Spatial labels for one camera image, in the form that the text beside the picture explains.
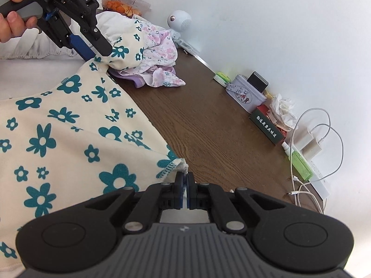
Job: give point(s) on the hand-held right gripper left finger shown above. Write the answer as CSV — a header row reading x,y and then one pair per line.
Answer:
x,y
181,188

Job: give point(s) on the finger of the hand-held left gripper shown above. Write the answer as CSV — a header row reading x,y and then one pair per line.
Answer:
x,y
98,39
82,47

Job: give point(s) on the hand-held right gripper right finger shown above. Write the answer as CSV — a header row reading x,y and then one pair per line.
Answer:
x,y
189,188

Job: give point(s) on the cream teal floral garment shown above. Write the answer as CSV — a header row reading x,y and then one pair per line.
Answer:
x,y
72,121

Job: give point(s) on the person's left hand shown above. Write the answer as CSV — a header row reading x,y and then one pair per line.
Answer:
x,y
14,24

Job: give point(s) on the clear box of orange fruit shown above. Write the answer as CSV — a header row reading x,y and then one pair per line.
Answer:
x,y
116,4

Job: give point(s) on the pink floral garment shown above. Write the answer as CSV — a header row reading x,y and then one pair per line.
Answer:
x,y
162,49

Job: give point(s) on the clear plastic packet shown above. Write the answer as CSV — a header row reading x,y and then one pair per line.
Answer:
x,y
187,45

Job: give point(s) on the dark label box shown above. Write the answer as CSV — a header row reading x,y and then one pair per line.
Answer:
x,y
266,127

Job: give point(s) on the small white tube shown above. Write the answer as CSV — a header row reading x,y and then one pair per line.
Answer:
x,y
286,148

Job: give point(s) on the grey tin box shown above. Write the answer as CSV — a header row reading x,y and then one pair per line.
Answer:
x,y
243,98

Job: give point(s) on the green rectangular box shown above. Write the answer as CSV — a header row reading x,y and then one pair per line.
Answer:
x,y
301,165

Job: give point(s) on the small green white packet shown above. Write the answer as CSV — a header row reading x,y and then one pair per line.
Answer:
x,y
221,78

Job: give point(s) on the crumpled white tissue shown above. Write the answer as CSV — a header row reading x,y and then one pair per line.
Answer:
x,y
281,108

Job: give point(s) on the white charger adapter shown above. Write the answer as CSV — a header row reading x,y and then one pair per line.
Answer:
x,y
312,150
305,139

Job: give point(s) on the small black box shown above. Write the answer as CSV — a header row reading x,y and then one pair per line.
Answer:
x,y
258,81

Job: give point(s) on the white power strip with chargers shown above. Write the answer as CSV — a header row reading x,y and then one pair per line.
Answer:
x,y
341,147

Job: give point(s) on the white round camera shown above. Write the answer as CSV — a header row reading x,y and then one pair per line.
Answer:
x,y
178,20

